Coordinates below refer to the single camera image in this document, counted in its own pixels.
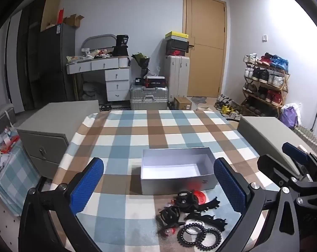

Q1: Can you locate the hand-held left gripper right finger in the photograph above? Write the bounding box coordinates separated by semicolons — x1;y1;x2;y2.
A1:
213;157;303;252

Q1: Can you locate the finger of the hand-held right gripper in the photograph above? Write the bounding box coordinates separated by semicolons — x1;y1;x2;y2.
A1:
282;142;317;175
257;154;317;205

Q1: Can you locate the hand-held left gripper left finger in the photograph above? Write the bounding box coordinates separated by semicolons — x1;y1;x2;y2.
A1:
19;157;104;252

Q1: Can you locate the black wavy headband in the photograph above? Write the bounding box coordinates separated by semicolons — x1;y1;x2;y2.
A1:
185;213;228;232
190;196;221;212

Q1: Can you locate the red round badge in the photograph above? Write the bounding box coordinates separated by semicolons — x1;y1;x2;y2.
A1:
191;190;207;205

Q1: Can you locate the black round hair clip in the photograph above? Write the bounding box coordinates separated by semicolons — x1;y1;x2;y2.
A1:
174;190;199;212

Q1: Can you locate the black spiral hair tie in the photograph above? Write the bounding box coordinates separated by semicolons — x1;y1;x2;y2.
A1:
177;222;207;248
196;228;222;251
184;222;205;232

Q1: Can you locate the silver box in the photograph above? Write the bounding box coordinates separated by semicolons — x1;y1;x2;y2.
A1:
141;147;217;195

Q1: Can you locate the black claw hair clip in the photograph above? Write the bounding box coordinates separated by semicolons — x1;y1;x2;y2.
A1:
157;205;183;228

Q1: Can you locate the white ribbed rack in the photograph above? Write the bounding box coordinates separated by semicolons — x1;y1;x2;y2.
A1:
293;124;317;157

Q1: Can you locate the grey cabinet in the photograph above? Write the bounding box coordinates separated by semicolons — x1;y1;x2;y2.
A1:
17;100;100;179
238;116;317;175

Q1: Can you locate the purple bag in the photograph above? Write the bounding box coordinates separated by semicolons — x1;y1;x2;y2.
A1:
280;103;302;130

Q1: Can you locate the wooden shoe rack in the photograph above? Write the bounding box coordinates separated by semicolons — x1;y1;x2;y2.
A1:
241;58;291;118

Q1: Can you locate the small checked cloth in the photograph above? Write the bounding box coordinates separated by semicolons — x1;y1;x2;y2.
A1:
0;142;41;216

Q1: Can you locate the pile of shoes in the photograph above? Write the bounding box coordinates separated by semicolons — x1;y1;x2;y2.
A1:
214;94;243;121

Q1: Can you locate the row of shoes on rack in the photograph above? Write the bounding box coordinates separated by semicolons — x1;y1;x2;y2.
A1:
242;52;289;111

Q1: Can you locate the checked tablecloth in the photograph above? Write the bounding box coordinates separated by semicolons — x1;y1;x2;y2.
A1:
49;110;280;252

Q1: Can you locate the pile of colourful small items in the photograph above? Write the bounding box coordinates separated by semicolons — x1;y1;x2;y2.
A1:
0;129;20;164

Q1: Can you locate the brown cardboard box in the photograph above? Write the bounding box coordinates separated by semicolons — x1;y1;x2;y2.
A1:
174;97;193;110

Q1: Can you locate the silver suitcase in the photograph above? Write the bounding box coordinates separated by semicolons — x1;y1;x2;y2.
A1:
129;83;170;111

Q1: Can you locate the white desk with drawers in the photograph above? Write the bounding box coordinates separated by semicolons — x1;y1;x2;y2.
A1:
66;56;131;102

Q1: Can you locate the white upright suitcase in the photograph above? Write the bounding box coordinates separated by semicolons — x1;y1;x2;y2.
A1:
162;55;190;103

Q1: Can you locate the red and black carton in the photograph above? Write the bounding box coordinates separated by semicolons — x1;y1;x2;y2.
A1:
145;76;166;88

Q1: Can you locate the pile of small desk items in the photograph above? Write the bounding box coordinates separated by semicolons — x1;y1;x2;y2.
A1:
66;48;114;64

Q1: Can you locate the dark grey fridge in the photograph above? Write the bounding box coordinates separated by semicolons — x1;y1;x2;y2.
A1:
40;23;76;103

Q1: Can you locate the dark wrapped bouquet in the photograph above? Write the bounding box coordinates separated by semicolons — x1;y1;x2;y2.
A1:
131;53;150;78

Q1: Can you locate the dark wardrobe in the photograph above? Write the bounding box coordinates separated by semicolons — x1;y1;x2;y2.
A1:
18;0;47;111

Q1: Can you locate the black bag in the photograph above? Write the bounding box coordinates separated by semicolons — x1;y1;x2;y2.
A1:
112;35;129;57

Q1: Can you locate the wooden door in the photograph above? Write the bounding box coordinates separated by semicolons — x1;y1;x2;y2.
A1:
183;0;226;97

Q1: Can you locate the yellow shoebox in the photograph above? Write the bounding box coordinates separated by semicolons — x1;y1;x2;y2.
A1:
165;31;188;41

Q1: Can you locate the open cardboard box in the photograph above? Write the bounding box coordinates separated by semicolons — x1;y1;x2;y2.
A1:
63;14;85;28

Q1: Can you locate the flat cardboard sheet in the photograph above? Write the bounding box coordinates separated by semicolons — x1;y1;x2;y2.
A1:
40;0;61;32

